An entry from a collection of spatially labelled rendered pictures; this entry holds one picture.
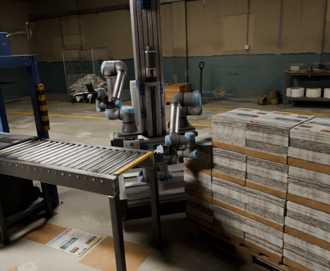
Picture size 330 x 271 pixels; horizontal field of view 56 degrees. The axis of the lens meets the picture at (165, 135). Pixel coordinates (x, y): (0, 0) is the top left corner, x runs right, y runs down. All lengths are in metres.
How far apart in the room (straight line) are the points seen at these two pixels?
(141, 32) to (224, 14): 6.31
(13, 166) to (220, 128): 1.54
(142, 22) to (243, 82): 6.30
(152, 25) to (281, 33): 6.13
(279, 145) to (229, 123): 0.38
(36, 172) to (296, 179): 1.73
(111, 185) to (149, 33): 1.57
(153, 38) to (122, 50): 7.63
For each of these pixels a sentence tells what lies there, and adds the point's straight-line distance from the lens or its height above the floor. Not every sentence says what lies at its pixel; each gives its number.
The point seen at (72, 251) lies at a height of 0.01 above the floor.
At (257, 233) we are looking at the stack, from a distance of 2.31.
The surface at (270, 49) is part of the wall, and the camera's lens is 8.82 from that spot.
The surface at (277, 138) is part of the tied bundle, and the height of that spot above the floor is 0.98.
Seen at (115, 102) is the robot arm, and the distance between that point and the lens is 2.56.
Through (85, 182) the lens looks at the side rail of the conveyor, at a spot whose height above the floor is 0.74.
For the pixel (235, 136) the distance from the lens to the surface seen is 2.15.
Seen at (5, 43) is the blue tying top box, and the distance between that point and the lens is 3.18.
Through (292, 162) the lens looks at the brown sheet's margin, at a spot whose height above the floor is 0.86.
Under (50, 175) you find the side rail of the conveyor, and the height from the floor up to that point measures 0.74.
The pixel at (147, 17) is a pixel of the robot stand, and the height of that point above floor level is 1.82.
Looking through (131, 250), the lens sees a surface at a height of 0.00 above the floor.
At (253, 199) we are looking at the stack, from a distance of 2.21.
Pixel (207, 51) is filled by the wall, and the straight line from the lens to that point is 9.24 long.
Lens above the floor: 1.53
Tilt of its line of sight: 16 degrees down
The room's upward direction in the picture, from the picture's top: 3 degrees counter-clockwise
